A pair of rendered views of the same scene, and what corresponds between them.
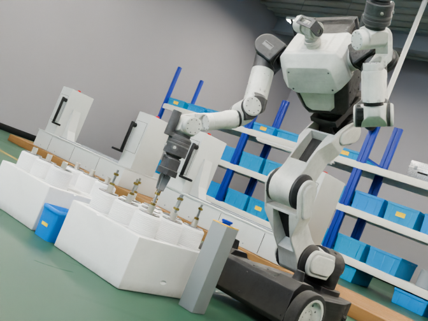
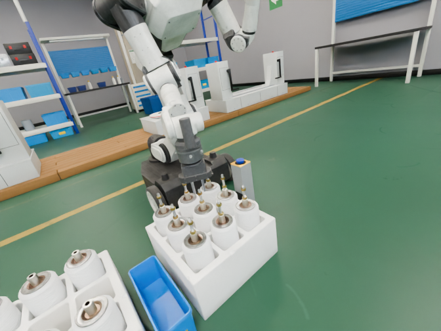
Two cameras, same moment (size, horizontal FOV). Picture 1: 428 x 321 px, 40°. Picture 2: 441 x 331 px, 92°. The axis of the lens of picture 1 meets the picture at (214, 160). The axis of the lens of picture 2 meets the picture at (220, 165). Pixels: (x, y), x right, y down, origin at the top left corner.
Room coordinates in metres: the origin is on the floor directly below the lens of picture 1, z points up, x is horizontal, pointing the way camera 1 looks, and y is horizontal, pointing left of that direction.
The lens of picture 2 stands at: (1.91, 0.81, 0.75)
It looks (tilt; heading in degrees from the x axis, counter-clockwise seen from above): 25 degrees down; 283
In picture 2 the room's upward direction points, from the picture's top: 11 degrees counter-clockwise
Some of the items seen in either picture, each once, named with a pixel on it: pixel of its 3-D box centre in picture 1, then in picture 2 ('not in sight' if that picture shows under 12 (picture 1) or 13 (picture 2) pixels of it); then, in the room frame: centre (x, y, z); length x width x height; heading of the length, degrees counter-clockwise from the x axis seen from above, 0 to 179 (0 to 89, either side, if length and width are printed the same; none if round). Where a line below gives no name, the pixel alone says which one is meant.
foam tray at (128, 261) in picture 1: (134, 250); (210, 239); (2.17, 0.14, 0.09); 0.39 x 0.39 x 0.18; 49
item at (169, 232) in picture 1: (162, 244); (228, 212); (2.09, 0.06, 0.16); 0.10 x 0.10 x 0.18
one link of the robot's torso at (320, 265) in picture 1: (304, 258); (169, 149); (2.57, -0.52, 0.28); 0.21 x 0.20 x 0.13; 137
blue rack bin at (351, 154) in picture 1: (353, 158); not in sight; (7.20, -1.57, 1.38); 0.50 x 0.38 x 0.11; 139
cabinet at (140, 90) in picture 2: not in sight; (140, 96); (5.12, -4.88, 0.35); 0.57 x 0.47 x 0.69; 137
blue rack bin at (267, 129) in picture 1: (272, 134); not in sight; (8.08, -0.61, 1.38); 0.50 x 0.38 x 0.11; 137
